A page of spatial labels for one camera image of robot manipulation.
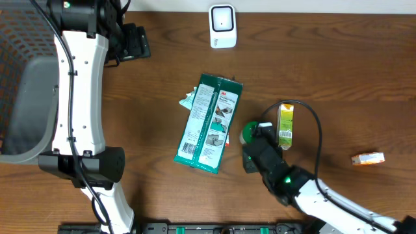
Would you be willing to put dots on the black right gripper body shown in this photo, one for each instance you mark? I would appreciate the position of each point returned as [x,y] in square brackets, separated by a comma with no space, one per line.
[249,166]

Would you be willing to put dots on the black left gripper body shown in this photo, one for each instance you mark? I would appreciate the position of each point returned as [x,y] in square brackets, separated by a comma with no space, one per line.
[136,44]

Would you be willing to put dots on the green lid white jar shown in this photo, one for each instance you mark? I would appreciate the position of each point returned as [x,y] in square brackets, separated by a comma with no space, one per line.
[247,134]

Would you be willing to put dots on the green tea carton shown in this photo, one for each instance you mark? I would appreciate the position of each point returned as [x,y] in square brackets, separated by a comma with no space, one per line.
[285,126]

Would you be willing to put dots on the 3M gloves package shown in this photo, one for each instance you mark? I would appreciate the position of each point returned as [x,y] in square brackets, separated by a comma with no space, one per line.
[212,112]

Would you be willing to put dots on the light green tissue pack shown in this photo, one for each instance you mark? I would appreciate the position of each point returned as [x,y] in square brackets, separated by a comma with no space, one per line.
[188,101]

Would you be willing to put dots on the small orange box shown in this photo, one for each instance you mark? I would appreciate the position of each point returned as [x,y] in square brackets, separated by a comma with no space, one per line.
[368,159]

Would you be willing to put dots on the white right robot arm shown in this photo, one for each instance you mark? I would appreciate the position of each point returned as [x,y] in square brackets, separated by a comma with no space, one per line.
[295,186]

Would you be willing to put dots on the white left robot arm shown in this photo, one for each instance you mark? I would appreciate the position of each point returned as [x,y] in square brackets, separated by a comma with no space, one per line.
[89,37]

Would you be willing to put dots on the white barcode scanner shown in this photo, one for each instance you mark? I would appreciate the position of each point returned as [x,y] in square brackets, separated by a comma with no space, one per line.
[222,26]

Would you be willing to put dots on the grey plastic basket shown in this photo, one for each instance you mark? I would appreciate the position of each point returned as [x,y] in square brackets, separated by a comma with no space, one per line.
[29,83]

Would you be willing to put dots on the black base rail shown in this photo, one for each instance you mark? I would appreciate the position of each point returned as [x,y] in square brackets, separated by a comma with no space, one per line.
[166,228]

